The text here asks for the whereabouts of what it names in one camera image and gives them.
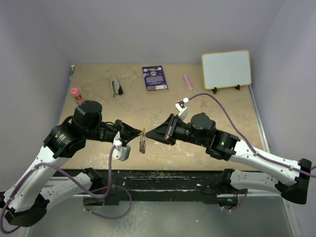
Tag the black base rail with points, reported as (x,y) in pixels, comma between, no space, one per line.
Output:
(208,187)

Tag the small whiteboard on stand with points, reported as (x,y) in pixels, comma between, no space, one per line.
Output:
(226,69)

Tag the purple printed card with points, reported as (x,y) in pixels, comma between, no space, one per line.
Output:
(154,78)

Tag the pink capped small bottle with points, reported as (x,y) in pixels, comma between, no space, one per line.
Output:
(77,95)

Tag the pink eraser stick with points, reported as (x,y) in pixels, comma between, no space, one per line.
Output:
(188,82)

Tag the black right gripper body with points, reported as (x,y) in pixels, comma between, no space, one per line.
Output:
(177,130)

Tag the grey black stapler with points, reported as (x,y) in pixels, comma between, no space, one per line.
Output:
(116,87)

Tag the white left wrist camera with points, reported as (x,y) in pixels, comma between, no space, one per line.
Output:
(120,152)

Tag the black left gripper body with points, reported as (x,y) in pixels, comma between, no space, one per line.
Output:
(107,132)

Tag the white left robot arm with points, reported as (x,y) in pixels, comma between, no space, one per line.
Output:
(29,199)

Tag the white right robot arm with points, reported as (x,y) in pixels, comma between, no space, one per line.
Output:
(288,178)

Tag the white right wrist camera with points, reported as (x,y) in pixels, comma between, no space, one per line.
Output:
(181,106)

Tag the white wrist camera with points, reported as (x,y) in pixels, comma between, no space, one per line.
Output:
(120,152)
(181,106)

